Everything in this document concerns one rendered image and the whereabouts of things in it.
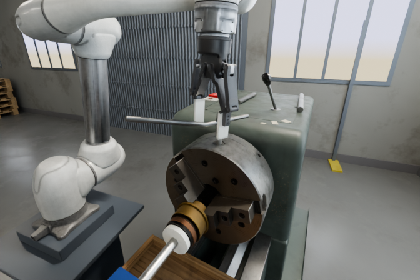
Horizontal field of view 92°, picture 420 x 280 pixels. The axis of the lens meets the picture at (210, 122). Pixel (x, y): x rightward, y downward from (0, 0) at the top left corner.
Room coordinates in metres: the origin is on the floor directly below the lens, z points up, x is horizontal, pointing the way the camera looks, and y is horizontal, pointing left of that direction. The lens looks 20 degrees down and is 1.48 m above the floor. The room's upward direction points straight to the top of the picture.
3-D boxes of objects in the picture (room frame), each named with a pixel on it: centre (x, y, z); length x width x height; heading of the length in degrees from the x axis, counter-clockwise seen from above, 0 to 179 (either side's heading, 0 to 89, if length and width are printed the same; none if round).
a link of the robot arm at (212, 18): (0.48, -0.01, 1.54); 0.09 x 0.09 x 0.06
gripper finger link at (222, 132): (0.44, -0.03, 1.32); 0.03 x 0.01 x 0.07; 124
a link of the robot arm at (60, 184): (0.69, 0.61, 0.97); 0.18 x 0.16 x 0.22; 159
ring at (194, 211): (0.38, 0.05, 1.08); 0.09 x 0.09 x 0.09; 62
